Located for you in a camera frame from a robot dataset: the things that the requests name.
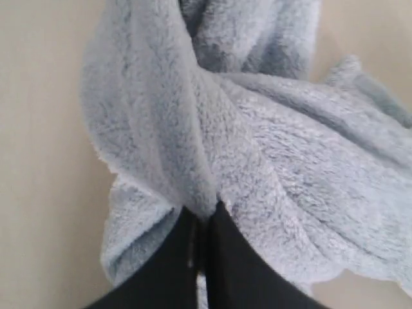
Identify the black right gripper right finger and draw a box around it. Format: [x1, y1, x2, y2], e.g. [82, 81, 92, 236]
[205, 202, 317, 309]

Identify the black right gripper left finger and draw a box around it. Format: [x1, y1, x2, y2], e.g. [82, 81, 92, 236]
[88, 208, 198, 309]

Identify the light blue fluffy towel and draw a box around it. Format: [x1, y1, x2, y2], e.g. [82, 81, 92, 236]
[82, 1, 411, 294]

